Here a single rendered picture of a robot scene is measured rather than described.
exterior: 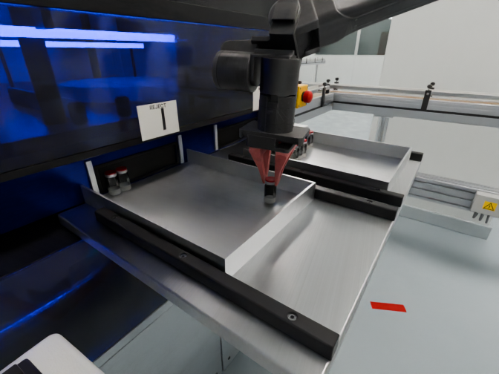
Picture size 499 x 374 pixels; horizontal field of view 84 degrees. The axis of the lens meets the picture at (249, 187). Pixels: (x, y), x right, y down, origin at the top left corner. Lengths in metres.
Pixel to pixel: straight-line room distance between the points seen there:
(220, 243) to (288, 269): 0.11
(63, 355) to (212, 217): 0.26
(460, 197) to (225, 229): 1.41
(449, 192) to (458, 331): 0.64
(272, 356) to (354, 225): 0.26
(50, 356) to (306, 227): 0.37
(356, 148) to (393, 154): 0.09
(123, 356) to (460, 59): 2.13
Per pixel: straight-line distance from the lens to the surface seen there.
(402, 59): 2.19
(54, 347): 0.46
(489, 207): 1.67
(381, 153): 0.83
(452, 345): 1.62
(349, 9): 0.46
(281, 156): 0.43
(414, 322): 1.63
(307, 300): 0.34
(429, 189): 1.70
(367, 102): 1.61
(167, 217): 0.49
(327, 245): 0.43
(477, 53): 2.17
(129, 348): 0.73
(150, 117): 0.53
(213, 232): 0.44
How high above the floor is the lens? 1.13
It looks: 26 degrees down
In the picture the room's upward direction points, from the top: straight up
